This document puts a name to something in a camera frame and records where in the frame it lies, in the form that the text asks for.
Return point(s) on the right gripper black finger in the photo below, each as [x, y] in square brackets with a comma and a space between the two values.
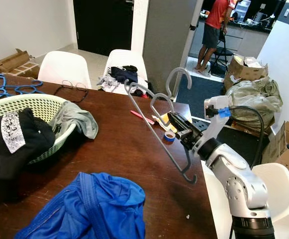
[177, 130]
[178, 121]

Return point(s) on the brown cardboard box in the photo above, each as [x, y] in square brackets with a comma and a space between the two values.
[239, 69]
[10, 60]
[288, 149]
[27, 70]

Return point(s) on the blue tape roll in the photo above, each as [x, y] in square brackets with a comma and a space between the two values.
[169, 138]

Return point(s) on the navy garment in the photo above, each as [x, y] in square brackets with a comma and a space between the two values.
[124, 74]

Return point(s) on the black garment with white print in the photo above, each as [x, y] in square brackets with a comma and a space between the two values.
[37, 147]

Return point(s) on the grey kitchen counter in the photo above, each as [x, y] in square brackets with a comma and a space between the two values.
[251, 40]

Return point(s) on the yellow paper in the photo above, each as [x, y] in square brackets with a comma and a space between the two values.
[164, 122]

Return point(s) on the grey green garment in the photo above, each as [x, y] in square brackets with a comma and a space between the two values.
[74, 119]

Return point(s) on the person in red shirt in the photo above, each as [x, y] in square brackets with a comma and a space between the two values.
[216, 15]

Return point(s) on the olive plastic bag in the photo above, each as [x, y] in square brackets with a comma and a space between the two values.
[258, 94]

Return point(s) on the red pen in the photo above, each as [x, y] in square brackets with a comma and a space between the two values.
[142, 117]

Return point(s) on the pale green laundry basket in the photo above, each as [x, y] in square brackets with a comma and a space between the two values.
[35, 102]

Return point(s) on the black door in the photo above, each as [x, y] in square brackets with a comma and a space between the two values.
[102, 27]

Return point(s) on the royal blue garment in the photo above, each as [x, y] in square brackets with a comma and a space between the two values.
[89, 209]

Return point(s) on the thin black eyeglasses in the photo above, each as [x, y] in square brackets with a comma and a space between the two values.
[72, 82]

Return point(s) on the white plastic chair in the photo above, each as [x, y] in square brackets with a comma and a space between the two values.
[281, 191]
[64, 69]
[127, 56]

